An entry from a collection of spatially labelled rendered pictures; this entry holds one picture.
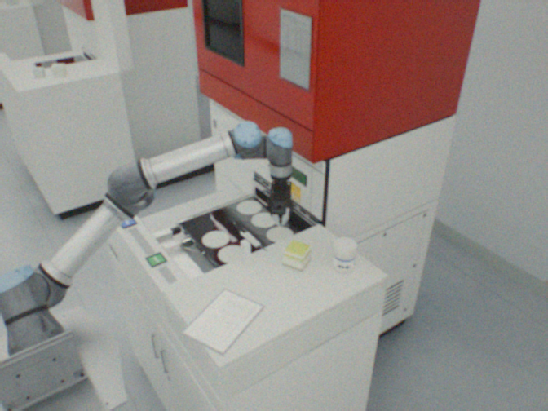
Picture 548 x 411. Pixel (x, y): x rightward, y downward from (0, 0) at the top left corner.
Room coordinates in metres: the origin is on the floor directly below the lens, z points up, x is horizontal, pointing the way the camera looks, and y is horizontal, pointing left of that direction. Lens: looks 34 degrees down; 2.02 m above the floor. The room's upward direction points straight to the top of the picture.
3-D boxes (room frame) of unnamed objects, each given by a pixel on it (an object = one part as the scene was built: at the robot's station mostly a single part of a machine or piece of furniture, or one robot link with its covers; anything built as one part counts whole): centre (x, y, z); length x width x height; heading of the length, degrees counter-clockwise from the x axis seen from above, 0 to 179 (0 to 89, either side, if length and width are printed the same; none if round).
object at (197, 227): (1.52, 0.13, 0.90); 0.34 x 0.34 x 0.01; 35
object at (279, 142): (1.43, -0.02, 1.30); 0.09 x 0.08 x 0.11; 91
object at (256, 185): (1.65, -0.04, 0.89); 0.44 x 0.02 x 0.10; 35
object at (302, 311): (1.15, -0.01, 0.89); 0.62 x 0.35 x 0.14; 125
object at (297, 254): (1.24, -0.08, 1.00); 0.07 x 0.07 x 0.07; 62
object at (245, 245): (1.25, 0.08, 1.03); 0.06 x 0.04 x 0.13; 125
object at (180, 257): (1.35, 0.34, 0.87); 0.36 x 0.08 x 0.03; 35
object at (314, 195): (1.80, 0.05, 1.02); 0.82 x 0.03 x 0.40; 35
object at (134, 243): (1.36, 0.46, 0.89); 0.55 x 0.09 x 0.14; 35
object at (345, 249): (1.23, -0.23, 1.01); 0.07 x 0.07 x 0.10
